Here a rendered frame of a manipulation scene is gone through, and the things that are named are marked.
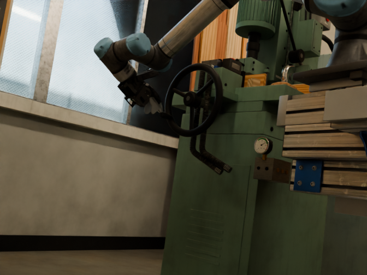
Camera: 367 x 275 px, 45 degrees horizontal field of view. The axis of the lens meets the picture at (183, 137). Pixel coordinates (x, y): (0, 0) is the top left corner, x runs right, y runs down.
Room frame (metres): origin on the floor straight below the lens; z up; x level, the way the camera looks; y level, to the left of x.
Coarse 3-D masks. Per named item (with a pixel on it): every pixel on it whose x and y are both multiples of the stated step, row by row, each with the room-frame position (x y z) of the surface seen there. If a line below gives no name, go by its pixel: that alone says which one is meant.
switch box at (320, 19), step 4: (312, 16) 2.02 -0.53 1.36; (316, 16) 2.00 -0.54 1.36; (320, 16) 1.99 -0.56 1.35; (316, 20) 2.00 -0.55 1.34; (320, 20) 1.99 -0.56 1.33; (324, 20) 2.01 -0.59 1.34; (324, 24) 2.01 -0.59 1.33; (328, 24) 2.04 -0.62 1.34; (324, 28) 2.05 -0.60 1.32; (328, 28) 2.05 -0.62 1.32
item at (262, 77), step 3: (246, 75) 1.83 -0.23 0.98; (249, 75) 1.82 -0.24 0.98; (252, 75) 1.81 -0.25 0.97; (255, 75) 1.80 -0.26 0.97; (258, 75) 1.78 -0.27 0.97; (261, 75) 1.78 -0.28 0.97; (264, 75) 1.76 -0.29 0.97; (246, 78) 1.83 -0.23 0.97; (249, 78) 1.82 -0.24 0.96; (258, 78) 1.78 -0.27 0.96; (261, 78) 1.77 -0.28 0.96; (264, 78) 1.77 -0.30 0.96; (246, 81) 1.82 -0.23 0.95; (261, 81) 1.77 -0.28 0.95; (264, 81) 1.77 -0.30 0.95; (246, 84) 1.82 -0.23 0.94; (261, 84) 1.77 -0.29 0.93; (264, 84) 1.77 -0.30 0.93
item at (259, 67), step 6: (240, 60) 1.89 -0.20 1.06; (246, 60) 1.87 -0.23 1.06; (252, 60) 1.86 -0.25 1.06; (246, 66) 1.87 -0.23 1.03; (252, 66) 1.87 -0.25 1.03; (258, 66) 1.90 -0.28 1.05; (264, 66) 1.93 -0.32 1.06; (246, 72) 1.86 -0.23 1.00; (252, 72) 1.87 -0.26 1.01; (258, 72) 1.90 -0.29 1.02
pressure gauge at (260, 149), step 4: (256, 140) 1.58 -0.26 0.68; (260, 140) 1.57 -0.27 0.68; (264, 140) 1.56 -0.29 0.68; (268, 140) 1.55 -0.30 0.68; (256, 144) 1.58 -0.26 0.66; (260, 144) 1.57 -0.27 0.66; (264, 144) 1.56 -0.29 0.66; (268, 144) 1.55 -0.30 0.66; (272, 144) 1.56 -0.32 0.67; (256, 148) 1.58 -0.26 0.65; (260, 148) 1.57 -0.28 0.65; (264, 148) 1.56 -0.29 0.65; (268, 148) 1.55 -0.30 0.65; (272, 148) 1.57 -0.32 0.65; (260, 152) 1.57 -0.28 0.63; (264, 152) 1.56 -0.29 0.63; (268, 152) 1.57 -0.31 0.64; (264, 156) 1.58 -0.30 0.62
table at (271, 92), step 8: (240, 88) 1.73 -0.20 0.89; (248, 88) 1.71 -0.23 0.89; (256, 88) 1.68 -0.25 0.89; (264, 88) 1.65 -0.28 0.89; (272, 88) 1.63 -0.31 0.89; (280, 88) 1.61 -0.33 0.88; (288, 88) 1.61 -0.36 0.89; (176, 96) 1.98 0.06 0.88; (224, 96) 1.68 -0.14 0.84; (232, 96) 1.71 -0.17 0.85; (240, 96) 1.73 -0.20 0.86; (248, 96) 1.70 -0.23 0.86; (256, 96) 1.68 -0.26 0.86; (264, 96) 1.65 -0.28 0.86; (272, 96) 1.63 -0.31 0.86; (176, 104) 1.98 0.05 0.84; (184, 104) 1.95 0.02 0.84; (272, 104) 1.70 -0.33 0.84
